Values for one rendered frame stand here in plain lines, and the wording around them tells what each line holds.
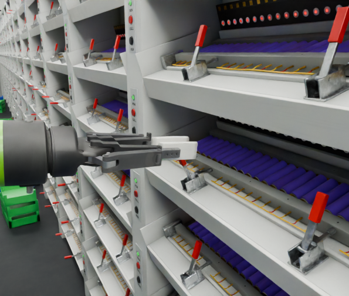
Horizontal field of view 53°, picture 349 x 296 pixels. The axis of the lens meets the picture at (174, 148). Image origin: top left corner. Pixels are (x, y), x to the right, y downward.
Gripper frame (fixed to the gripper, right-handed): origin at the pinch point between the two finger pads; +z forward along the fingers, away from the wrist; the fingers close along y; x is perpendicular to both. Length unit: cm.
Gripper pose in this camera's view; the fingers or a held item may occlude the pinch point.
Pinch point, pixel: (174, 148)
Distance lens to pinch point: 59.6
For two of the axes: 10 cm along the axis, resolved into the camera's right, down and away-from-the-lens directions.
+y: 4.1, 3.2, -8.6
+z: 9.1, -0.3, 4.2
